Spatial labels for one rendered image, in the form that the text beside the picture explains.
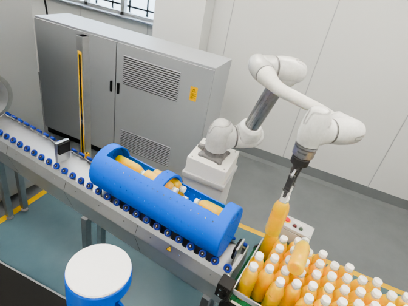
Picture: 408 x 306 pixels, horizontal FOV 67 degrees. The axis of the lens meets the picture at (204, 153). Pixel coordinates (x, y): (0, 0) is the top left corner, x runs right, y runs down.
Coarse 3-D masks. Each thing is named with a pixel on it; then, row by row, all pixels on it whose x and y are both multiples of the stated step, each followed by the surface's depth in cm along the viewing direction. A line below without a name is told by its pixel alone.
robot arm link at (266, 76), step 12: (264, 72) 150; (264, 84) 150; (276, 84) 143; (288, 96) 140; (300, 96) 138; (336, 120) 120; (348, 120) 122; (348, 132) 120; (360, 132) 122; (336, 144) 125
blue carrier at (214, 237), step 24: (96, 168) 177; (120, 168) 173; (144, 168) 196; (120, 192) 172; (144, 192) 165; (168, 192) 161; (192, 192) 183; (168, 216) 160; (192, 216) 154; (216, 216) 152; (240, 216) 168; (192, 240) 158; (216, 240) 149
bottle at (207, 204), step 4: (204, 200) 170; (200, 204) 169; (204, 204) 168; (208, 204) 167; (212, 204) 168; (208, 208) 166; (212, 208) 166; (216, 208) 166; (220, 208) 166; (216, 212) 164
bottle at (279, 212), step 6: (276, 204) 139; (282, 204) 138; (288, 204) 139; (276, 210) 139; (282, 210) 138; (288, 210) 139; (270, 216) 143; (276, 216) 140; (282, 216) 139; (270, 222) 143; (276, 222) 141; (282, 222) 141; (270, 228) 144; (276, 228) 143; (270, 234) 145; (276, 234) 145
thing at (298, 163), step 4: (292, 156) 127; (292, 160) 127; (296, 160) 125; (300, 160) 124; (304, 160) 124; (308, 160) 125; (296, 164) 125; (300, 164) 125; (304, 164) 125; (308, 164) 126; (296, 168) 126; (296, 172) 127
